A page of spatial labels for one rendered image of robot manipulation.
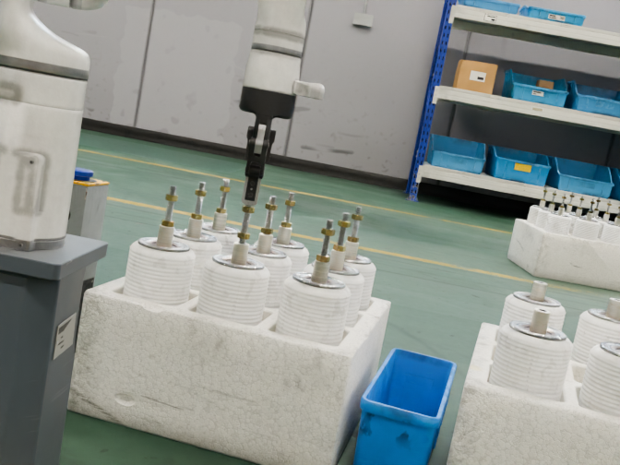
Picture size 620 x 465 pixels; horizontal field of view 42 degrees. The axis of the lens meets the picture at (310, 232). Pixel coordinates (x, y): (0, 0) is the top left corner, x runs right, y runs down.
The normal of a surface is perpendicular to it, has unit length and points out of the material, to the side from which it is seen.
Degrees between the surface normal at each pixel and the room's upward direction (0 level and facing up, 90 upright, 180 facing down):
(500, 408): 90
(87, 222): 90
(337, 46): 90
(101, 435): 0
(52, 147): 90
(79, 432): 0
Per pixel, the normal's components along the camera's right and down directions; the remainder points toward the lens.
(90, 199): 0.96, 0.21
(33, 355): 0.63, 0.23
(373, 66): -0.08, 0.14
